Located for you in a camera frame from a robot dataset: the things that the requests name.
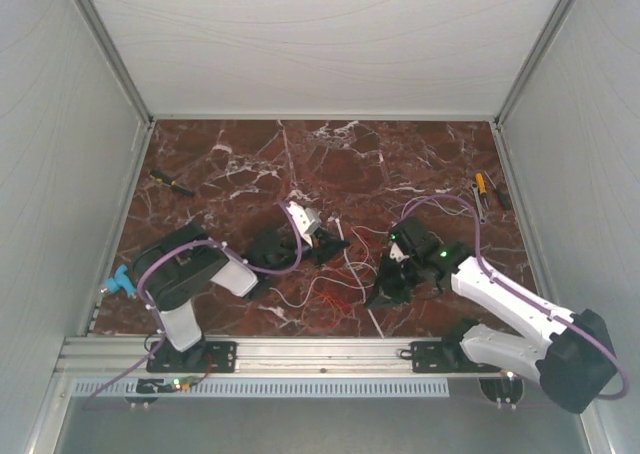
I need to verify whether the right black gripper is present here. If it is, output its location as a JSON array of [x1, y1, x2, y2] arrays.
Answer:
[[364, 253, 423, 311]]

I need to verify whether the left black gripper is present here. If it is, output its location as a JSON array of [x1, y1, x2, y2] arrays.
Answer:
[[265, 229, 351, 277]]

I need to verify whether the orange wire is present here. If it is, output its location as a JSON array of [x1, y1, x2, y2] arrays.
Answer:
[[299, 223, 391, 325]]

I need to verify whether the long white zip tie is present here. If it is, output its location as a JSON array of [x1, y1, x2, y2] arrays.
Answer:
[[330, 217, 386, 340]]

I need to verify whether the white wire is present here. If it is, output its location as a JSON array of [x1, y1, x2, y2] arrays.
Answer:
[[272, 193, 484, 309]]

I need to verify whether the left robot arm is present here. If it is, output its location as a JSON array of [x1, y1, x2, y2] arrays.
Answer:
[[132, 222, 350, 372]]

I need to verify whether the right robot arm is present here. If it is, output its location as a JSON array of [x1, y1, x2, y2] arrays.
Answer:
[[366, 217, 618, 414]]

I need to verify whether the silver wrench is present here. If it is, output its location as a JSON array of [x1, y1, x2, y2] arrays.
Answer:
[[471, 182, 487, 225]]

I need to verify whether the small circuit board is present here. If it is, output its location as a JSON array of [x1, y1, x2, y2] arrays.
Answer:
[[170, 376, 199, 391]]

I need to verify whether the blue plastic fitting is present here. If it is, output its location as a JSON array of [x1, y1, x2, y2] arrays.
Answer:
[[99, 264, 136, 299]]

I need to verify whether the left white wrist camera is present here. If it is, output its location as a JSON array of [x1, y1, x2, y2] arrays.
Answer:
[[285, 201, 321, 246]]

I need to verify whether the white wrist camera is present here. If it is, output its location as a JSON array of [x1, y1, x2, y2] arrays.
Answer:
[[389, 242, 409, 264], [285, 201, 321, 246]]

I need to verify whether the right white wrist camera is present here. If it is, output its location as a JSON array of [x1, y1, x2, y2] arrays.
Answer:
[[389, 242, 409, 264]]

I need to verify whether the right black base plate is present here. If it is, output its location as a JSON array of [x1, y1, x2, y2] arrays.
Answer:
[[409, 341, 477, 374]]

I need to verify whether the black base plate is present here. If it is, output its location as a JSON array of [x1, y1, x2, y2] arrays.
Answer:
[[146, 339, 238, 374], [409, 341, 477, 374]]

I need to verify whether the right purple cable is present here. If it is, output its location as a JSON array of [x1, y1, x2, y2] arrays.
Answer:
[[402, 193, 631, 403]]

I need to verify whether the purple cable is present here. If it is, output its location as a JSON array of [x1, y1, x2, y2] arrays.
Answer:
[[82, 199, 306, 411], [402, 193, 631, 403]]

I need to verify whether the yellow handled screwdriver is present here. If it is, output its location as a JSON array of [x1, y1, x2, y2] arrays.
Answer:
[[475, 172, 487, 196]]

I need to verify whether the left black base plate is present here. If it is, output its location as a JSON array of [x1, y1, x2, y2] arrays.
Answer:
[[146, 339, 238, 374]]

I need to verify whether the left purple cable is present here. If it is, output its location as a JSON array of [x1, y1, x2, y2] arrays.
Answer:
[[82, 199, 306, 411]]

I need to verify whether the aluminium front rail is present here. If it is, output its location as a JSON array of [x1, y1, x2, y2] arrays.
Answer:
[[54, 335, 595, 374]]

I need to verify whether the slotted grey cable duct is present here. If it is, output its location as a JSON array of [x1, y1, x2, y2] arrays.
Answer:
[[72, 378, 450, 399]]

